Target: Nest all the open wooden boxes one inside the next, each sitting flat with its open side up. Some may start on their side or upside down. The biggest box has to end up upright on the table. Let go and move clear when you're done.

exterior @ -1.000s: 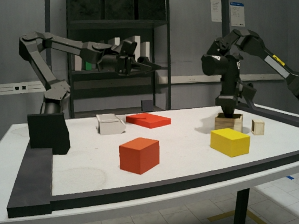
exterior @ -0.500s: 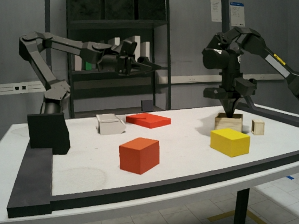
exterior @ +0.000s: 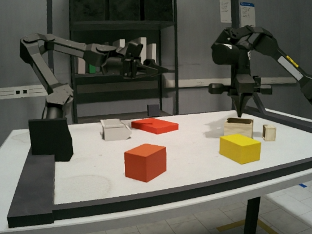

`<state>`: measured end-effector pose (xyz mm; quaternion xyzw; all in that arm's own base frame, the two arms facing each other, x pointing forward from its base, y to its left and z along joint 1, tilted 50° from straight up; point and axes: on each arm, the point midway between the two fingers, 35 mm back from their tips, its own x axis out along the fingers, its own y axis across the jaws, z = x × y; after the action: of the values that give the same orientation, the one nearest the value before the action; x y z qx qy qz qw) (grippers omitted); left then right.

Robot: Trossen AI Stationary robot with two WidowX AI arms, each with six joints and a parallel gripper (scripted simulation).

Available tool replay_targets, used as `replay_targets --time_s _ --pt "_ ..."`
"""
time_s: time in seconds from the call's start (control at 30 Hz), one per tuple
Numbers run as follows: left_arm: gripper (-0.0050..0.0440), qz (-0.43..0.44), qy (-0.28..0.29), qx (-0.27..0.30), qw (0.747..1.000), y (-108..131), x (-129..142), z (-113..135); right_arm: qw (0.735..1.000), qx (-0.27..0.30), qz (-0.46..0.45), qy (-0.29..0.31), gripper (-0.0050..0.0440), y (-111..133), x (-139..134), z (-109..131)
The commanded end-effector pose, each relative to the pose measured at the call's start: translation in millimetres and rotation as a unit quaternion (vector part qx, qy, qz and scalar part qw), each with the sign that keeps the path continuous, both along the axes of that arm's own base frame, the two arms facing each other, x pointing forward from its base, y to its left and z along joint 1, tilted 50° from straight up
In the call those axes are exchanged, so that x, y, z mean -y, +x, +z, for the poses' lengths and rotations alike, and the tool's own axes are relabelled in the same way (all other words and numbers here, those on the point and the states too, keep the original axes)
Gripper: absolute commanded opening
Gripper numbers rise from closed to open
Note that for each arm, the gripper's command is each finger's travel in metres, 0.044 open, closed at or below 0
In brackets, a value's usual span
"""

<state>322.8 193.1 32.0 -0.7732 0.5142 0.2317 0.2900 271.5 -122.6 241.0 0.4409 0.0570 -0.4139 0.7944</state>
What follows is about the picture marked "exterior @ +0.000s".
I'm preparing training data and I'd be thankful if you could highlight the white open tray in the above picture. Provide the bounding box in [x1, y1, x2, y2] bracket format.
[101, 119, 132, 142]

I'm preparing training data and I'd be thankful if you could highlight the red flat rectangular block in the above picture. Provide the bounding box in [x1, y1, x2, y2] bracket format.
[131, 118, 179, 135]

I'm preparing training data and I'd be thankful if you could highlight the orange cube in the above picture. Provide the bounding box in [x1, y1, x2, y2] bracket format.
[124, 143, 167, 183]

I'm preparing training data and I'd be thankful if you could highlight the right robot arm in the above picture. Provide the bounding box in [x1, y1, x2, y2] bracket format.
[20, 33, 144, 121]

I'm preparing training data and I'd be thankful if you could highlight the yellow rectangular block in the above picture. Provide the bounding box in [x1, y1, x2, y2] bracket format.
[219, 134, 261, 164]

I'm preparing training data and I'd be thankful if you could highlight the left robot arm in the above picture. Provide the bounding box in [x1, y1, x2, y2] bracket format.
[211, 25, 312, 105]

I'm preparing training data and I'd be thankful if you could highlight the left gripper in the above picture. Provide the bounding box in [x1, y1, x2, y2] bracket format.
[209, 65, 272, 118]

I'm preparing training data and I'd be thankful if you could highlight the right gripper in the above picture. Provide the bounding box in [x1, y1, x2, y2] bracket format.
[117, 58, 168, 79]

